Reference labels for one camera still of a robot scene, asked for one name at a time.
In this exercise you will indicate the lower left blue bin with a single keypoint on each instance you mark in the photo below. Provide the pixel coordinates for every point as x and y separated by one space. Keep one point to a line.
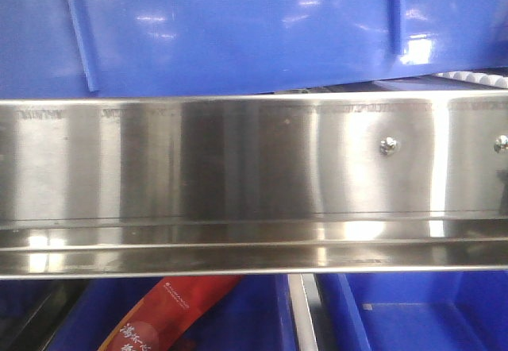
255 315

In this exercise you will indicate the white roller track strip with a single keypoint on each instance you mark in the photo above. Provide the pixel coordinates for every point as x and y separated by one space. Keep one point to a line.
489 80

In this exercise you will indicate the lower steel divider rail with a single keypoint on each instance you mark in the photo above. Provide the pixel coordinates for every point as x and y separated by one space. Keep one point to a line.
310 321

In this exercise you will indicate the red snack package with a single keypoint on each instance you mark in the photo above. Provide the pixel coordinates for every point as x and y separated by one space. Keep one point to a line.
169 309

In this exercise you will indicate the rail screw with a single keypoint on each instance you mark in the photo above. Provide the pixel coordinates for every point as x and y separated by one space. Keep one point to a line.
501 144
388 146

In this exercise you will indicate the right rail screw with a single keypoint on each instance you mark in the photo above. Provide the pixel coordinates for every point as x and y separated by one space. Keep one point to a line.
501 144

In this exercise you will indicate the stainless steel shelf rail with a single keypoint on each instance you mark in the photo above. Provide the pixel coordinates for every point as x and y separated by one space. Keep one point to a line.
253 184

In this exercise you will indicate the lower right blue bin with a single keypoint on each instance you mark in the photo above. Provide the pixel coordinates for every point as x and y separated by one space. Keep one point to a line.
417 310

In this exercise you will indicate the large blue plastic bin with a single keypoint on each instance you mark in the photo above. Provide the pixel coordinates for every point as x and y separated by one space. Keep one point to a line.
117 48

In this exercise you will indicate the left rail screw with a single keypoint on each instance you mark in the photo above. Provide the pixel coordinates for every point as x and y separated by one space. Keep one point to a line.
388 146

